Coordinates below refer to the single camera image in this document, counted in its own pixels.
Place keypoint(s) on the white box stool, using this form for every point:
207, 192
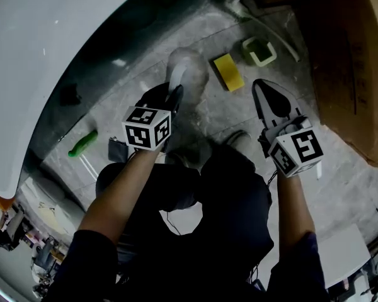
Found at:
343, 256

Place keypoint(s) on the person's left shoe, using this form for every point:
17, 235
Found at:
176, 159

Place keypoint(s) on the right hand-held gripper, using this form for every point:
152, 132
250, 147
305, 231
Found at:
296, 149

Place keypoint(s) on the pale green square cup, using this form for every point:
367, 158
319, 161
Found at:
271, 57

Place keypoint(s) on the white fluffy duster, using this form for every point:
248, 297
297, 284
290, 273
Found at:
195, 71

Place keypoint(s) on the person's shoe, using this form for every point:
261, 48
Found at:
176, 159
237, 140

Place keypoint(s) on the yellow sponge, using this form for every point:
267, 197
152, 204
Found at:
229, 72

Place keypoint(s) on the plastic-wrapped cardboard box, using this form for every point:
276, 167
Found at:
349, 74

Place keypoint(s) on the person's dark blue shirt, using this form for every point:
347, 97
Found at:
91, 263

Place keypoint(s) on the person's left forearm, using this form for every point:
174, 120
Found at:
119, 193

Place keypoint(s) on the person's dark trousers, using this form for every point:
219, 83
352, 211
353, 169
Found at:
233, 184

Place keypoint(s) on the person's right shoe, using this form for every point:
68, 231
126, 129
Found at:
237, 140

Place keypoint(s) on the white and green bathtub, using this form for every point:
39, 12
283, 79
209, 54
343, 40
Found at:
34, 58

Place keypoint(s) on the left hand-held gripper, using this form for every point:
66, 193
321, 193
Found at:
145, 127

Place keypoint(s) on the person's right forearm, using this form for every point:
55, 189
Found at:
294, 212

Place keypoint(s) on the green plastic bottle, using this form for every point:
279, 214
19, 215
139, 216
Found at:
83, 143

